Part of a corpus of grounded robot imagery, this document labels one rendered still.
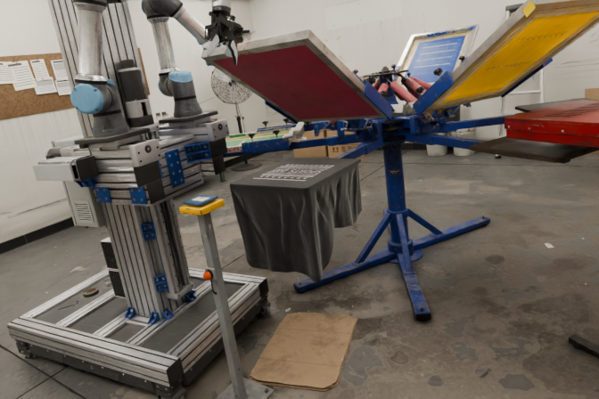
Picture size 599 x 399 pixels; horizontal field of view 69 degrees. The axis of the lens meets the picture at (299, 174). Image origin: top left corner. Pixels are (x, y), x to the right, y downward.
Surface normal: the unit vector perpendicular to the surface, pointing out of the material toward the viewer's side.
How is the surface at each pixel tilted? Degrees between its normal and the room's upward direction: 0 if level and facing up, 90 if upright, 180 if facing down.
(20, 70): 89
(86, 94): 97
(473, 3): 90
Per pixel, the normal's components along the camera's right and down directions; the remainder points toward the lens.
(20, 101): 0.82, 0.03
